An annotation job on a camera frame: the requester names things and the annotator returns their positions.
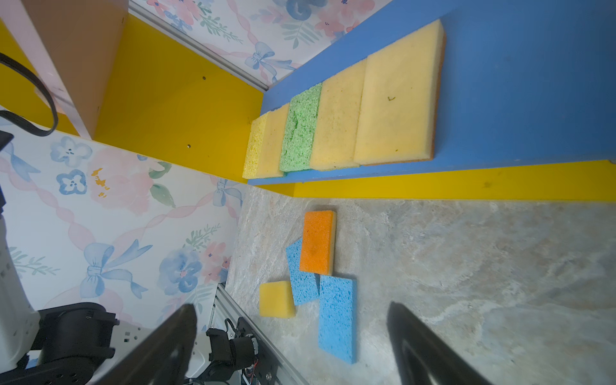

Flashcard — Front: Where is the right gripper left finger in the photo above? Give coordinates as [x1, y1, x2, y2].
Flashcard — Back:
[93, 304, 199, 384]

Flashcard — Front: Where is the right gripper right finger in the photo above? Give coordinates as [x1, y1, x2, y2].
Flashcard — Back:
[387, 302, 489, 384]

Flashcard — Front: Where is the blue sponge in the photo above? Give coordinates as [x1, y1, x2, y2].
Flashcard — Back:
[286, 238, 320, 306]
[318, 275, 357, 364]

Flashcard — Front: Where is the orange sponge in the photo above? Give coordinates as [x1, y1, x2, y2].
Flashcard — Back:
[300, 210, 337, 276]

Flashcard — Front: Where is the bright yellow cellulose sponge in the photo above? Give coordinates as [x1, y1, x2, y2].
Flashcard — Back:
[242, 114, 268, 180]

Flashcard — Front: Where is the pale yellow sponge underneath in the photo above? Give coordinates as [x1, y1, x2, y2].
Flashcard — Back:
[310, 60, 367, 171]

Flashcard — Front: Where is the yellow sponge with green back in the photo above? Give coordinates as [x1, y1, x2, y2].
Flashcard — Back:
[256, 104, 289, 179]

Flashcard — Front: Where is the small yellow sponge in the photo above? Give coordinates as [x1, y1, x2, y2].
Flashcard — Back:
[354, 19, 446, 165]

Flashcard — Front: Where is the yellow pink blue toy shelf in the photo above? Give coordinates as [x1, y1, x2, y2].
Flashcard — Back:
[0, 0, 616, 203]

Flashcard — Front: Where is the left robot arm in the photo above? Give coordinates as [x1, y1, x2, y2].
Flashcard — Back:
[1, 220, 119, 384]

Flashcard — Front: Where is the thick yellow sponge front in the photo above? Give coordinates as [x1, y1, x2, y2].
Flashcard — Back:
[259, 281, 296, 319]

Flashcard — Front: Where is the aluminium mounting rail frame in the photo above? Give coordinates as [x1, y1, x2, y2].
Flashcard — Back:
[184, 284, 307, 384]

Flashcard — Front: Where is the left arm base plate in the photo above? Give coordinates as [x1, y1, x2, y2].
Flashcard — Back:
[192, 317, 280, 385]

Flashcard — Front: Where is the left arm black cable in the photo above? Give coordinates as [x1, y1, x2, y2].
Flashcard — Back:
[0, 51, 59, 138]

